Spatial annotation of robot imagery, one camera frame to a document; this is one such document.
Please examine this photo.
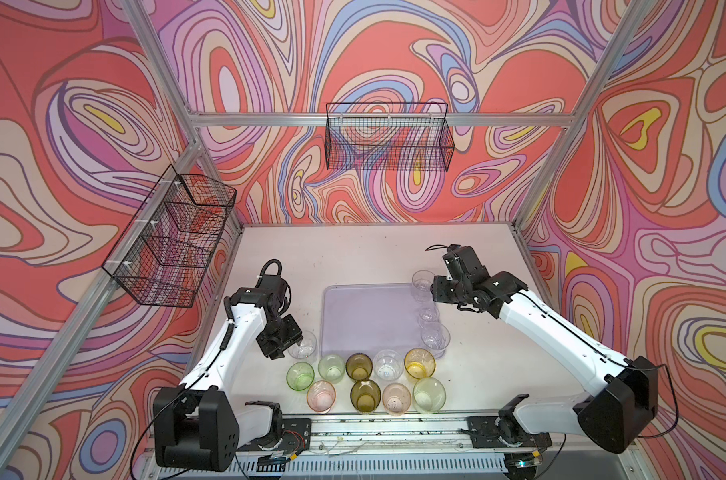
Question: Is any small clear glass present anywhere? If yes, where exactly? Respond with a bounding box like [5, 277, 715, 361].
[417, 304, 440, 326]

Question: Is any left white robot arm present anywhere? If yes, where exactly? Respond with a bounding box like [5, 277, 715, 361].
[152, 274, 303, 472]

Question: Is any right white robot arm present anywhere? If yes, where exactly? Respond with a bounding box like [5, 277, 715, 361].
[430, 244, 659, 454]

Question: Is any lavender plastic tray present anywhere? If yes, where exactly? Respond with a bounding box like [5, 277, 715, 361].
[319, 284, 437, 358]

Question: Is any green glass far left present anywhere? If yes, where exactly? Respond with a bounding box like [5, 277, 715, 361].
[286, 361, 315, 391]

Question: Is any yellow glass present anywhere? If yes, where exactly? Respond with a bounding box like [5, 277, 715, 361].
[404, 348, 436, 380]

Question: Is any light green glass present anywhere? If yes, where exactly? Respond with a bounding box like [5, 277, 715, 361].
[318, 354, 346, 384]

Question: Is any dark olive glass back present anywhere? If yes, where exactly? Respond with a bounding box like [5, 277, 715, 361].
[345, 353, 373, 381]

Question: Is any dark olive glass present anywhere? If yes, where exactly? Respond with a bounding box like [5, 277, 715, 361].
[345, 353, 373, 381]
[350, 379, 381, 414]

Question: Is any pink glass left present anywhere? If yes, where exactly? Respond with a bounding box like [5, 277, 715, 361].
[306, 380, 337, 414]

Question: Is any pale green glass front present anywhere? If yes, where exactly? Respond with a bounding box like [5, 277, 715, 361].
[412, 377, 447, 414]

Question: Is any peach pink glass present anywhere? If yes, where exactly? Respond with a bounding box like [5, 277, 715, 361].
[382, 383, 412, 416]

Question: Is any dark olive glass front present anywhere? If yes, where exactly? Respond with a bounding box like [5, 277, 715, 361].
[350, 379, 381, 414]

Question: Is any black wire basket left wall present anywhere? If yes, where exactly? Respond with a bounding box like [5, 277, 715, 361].
[102, 166, 237, 308]

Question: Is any black wire basket wall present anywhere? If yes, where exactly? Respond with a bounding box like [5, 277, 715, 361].
[324, 100, 455, 172]
[102, 166, 237, 308]

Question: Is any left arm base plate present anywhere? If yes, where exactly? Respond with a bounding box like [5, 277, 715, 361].
[238, 417, 312, 454]

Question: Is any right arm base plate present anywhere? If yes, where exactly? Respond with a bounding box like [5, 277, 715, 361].
[461, 415, 552, 451]

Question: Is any black wire basket back wall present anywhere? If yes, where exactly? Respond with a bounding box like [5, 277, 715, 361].
[324, 100, 455, 172]

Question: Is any aluminium front rail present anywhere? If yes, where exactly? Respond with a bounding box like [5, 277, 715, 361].
[140, 410, 646, 463]

